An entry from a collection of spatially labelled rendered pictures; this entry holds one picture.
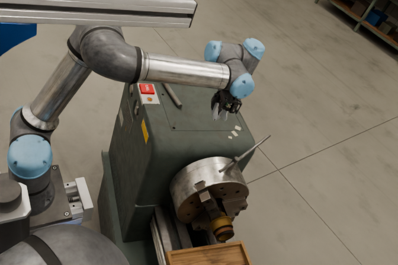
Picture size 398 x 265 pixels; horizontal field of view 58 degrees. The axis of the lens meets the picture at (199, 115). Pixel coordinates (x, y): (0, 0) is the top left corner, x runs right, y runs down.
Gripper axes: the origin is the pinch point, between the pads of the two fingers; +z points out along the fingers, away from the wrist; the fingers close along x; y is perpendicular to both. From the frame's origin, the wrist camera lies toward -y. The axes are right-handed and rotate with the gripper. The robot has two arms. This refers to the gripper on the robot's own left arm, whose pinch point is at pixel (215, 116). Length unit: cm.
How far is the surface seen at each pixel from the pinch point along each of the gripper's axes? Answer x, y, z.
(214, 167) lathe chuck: 2.9, 12.8, 15.4
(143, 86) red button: -23.8, -27.5, 12.7
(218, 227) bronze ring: 5.7, 31.2, 28.2
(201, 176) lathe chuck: -2.3, 15.9, 17.9
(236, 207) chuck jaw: 15.6, 22.5, 27.2
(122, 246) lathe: -18, 9, 86
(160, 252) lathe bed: -7, 25, 61
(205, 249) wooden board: 8, 30, 48
